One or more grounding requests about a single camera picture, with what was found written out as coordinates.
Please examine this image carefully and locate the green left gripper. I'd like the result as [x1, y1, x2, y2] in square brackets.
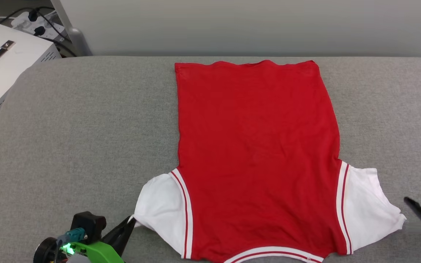
[61, 217, 137, 263]

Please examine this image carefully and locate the red white sleeved T-shirt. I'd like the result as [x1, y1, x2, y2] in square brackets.
[133, 60, 407, 263]

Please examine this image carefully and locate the white metal equipment case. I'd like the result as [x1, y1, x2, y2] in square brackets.
[0, 23, 63, 132]

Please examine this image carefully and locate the grey metal table leg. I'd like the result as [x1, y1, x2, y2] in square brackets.
[52, 0, 93, 57]

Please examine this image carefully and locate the black cable teal connector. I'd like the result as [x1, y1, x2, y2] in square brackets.
[55, 228, 87, 263]

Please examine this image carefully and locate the white power strip with cables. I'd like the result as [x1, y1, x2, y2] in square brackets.
[0, 6, 76, 57]

